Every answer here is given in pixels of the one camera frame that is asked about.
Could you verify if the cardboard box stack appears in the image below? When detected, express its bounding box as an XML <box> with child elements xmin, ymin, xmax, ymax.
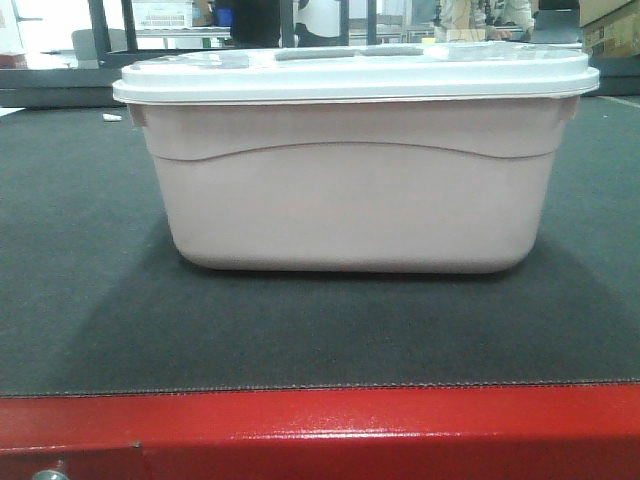
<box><xmin>579</xmin><ymin>0</ymin><xmax>639</xmax><ymax>58</ymax></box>

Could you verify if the dark grey table mat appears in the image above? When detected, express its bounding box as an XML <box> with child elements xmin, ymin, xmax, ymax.
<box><xmin>1</xmin><ymin>96</ymin><xmax>639</xmax><ymax>397</ymax></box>

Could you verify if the white bin lid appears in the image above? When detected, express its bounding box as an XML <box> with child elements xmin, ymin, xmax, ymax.
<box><xmin>112</xmin><ymin>41</ymin><xmax>600</xmax><ymax>105</ymax></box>

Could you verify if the small white scrap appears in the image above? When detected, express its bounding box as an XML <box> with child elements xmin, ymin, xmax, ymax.
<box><xmin>102</xmin><ymin>113</ymin><xmax>122</xmax><ymax>122</ymax></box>

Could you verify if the red metal table edge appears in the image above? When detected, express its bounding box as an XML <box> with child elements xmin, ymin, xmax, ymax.
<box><xmin>1</xmin><ymin>384</ymin><xmax>639</xmax><ymax>479</ymax></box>

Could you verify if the pale pink storage bin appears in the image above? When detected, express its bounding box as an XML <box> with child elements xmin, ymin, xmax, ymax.
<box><xmin>129</xmin><ymin>97</ymin><xmax>578</xmax><ymax>273</ymax></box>

